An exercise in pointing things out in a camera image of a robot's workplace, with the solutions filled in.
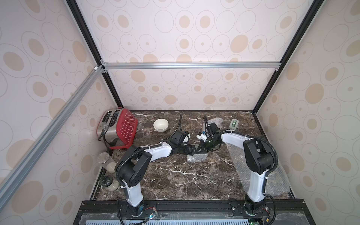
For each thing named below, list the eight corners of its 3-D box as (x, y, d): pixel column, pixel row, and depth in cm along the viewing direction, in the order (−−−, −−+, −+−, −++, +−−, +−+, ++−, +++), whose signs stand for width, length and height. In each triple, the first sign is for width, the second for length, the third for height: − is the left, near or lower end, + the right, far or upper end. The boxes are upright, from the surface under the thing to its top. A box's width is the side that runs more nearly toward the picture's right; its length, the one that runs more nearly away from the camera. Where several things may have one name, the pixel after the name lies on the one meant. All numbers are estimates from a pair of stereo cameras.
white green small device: (228, 130, 110) (230, 126, 105) (230, 121, 115) (232, 117, 111) (235, 132, 108) (237, 128, 104) (237, 123, 114) (239, 119, 110)
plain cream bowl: (153, 133, 107) (152, 129, 103) (155, 122, 114) (154, 118, 110) (167, 133, 107) (167, 129, 103) (168, 122, 114) (168, 118, 110)
